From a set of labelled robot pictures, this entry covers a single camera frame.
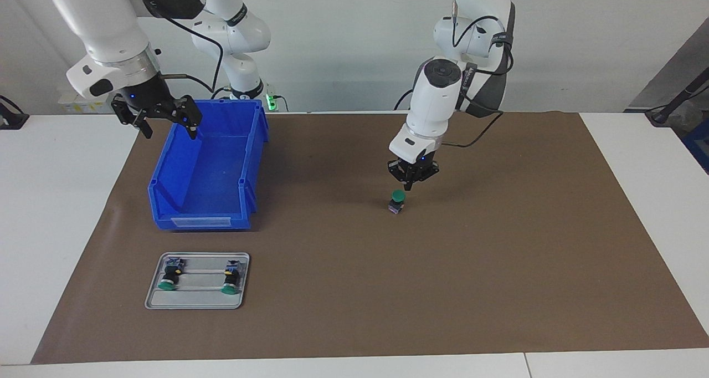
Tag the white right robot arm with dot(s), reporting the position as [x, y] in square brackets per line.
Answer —
[99, 23]

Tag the brown table mat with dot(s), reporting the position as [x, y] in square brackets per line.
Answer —
[388, 284]

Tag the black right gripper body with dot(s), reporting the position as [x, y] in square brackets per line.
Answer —
[147, 98]

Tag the black stand pole with foot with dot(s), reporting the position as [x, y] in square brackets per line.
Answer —
[673, 103]

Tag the green push button switch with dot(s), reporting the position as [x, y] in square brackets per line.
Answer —
[231, 281]
[169, 278]
[397, 196]

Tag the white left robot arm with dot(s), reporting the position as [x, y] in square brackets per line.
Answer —
[437, 101]

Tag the black stand foot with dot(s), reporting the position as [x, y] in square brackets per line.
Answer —
[12, 117]

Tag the silver metal tray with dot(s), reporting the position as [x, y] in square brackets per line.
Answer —
[194, 300]

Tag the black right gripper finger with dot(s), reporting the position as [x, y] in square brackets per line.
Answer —
[130, 116]
[185, 111]

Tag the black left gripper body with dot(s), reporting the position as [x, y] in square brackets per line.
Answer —
[414, 164]

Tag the blue plastic box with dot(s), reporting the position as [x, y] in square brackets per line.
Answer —
[699, 145]

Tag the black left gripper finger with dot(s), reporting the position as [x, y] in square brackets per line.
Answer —
[424, 174]
[403, 179]

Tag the white wall box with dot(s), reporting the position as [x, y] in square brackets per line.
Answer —
[77, 107]

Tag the green glowing base indicator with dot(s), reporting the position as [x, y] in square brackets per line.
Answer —
[271, 101]

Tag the dark grey partition panel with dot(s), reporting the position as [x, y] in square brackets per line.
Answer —
[676, 62]

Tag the blue plastic storage bin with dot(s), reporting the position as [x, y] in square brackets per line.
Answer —
[216, 167]

